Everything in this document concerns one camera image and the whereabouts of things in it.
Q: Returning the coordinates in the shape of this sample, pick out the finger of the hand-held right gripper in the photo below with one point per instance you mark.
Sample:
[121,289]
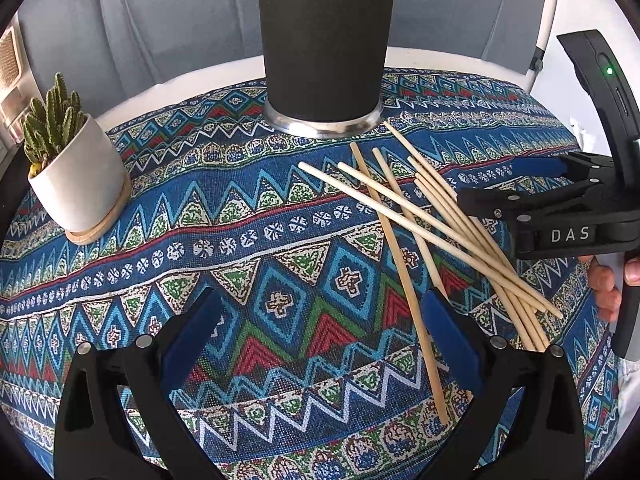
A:
[500,201]
[535,164]

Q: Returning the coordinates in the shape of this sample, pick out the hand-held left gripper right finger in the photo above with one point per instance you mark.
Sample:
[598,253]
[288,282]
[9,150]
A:
[450,342]

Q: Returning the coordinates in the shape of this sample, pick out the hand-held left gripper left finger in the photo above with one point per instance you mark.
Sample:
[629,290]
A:
[192,342]

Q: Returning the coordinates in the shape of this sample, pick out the pile of wooden chopsticks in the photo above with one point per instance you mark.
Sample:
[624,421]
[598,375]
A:
[400,210]

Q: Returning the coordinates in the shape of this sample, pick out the black metal tumbler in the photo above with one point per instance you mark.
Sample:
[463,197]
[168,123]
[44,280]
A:
[325,45]

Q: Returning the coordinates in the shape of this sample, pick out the person's right hand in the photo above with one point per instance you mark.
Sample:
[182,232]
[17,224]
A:
[605,285]

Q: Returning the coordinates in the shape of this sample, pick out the patterned blue tablecloth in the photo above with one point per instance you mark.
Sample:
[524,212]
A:
[225,240]

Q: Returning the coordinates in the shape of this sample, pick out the round wooden saucer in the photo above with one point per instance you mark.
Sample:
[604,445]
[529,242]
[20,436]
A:
[107,227]

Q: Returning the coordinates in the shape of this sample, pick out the white ceramic plant pot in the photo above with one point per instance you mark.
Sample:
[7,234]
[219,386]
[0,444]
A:
[85,180]

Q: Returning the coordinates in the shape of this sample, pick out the green cactus plant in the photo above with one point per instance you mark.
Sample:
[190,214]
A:
[47,120]

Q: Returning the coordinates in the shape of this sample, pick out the grey upholstered sofa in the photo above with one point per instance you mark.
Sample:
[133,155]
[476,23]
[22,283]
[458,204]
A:
[150,20]

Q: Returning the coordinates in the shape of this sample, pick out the wooden hairbrush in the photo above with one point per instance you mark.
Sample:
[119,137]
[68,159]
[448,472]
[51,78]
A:
[9,60]

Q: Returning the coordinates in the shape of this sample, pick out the white chair frame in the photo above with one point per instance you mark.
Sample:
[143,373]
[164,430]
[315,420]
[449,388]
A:
[542,25]

